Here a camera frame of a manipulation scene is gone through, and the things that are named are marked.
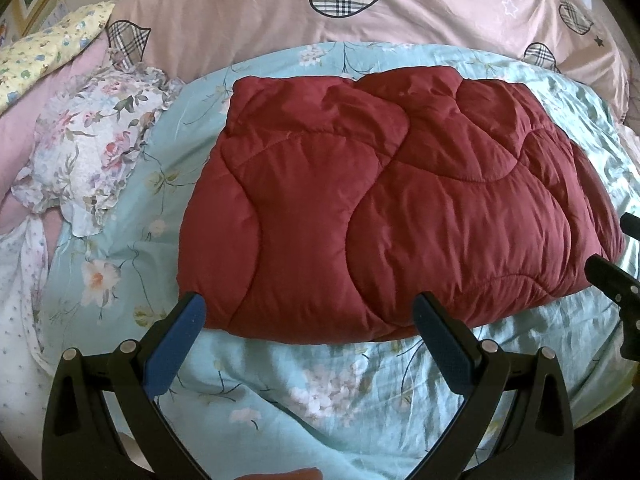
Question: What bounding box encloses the plain pink pillow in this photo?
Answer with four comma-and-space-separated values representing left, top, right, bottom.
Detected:
0, 35, 123, 238

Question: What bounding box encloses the floral ruffled pillow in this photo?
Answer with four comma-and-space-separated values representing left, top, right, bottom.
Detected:
11, 64, 185, 237

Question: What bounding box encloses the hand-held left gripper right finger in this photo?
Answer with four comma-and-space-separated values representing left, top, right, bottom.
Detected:
412, 291, 576, 480

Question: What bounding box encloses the dark red puffer jacket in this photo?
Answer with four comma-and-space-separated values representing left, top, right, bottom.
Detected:
177, 65, 628, 345

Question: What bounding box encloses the person's left hand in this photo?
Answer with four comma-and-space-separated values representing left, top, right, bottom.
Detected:
235, 467, 323, 480

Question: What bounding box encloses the yellow floral pillow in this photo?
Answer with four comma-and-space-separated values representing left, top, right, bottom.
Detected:
0, 1, 117, 115

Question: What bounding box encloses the light blue floral bed sheet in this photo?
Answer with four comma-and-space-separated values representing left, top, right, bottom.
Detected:
37, 42, 640, 480

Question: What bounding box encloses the white dotted cloth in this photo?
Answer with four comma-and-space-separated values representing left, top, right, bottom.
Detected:
0, 215, 57, 378

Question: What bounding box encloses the pink duvet with plaid hearts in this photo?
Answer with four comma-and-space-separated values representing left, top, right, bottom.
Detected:
105, 0, 640, 161

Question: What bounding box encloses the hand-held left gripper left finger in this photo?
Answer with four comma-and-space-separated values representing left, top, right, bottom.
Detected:
42, 292, 221, 480

